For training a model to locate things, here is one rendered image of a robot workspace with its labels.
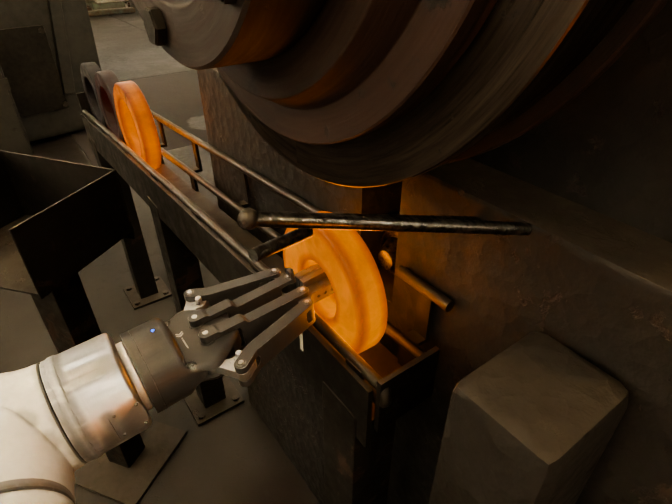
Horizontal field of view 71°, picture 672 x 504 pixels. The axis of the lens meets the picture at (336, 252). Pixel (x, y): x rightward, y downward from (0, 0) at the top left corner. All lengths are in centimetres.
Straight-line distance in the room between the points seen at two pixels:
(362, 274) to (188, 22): 25
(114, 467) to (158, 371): 92
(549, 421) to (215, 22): 30
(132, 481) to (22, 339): 69
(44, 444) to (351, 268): 27
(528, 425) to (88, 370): 31
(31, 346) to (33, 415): 133
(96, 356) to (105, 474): 91
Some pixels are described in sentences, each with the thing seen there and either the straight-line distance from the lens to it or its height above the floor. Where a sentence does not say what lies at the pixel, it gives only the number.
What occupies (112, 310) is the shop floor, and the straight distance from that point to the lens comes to 175.
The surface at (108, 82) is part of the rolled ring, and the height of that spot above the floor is 77.
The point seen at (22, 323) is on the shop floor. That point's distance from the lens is 184.
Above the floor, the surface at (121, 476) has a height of 1.
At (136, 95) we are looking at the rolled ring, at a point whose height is 78.
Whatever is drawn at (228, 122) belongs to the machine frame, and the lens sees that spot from 79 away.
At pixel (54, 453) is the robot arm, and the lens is 41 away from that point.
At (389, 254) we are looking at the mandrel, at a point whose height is 75.
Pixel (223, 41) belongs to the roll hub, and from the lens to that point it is 28.
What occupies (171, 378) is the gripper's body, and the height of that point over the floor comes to 75.
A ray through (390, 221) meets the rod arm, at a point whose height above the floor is 89.
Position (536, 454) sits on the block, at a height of 80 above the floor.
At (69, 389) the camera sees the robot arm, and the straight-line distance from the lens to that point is 41.
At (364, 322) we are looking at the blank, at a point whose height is 75.
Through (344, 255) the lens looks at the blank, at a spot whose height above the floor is 80.
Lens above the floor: 105
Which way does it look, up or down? 34 degrees down
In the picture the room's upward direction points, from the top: straight up
